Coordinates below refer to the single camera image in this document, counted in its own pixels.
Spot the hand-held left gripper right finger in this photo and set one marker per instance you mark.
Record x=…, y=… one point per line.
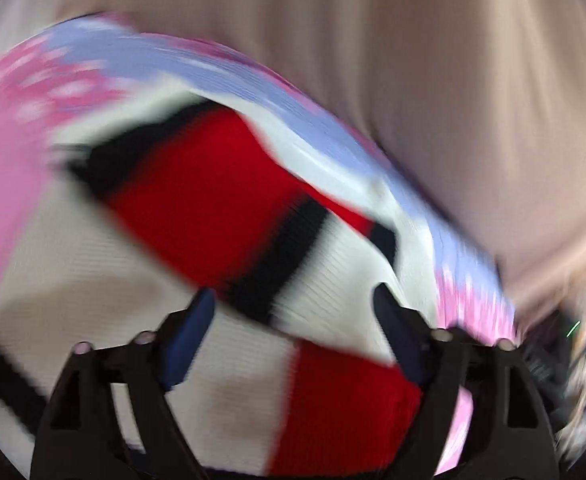
x=404, y=336

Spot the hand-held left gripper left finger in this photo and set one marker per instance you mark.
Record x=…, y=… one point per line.
x=188, y=336

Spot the white red black striped sock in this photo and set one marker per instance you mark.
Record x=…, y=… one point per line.
x=233, y=200

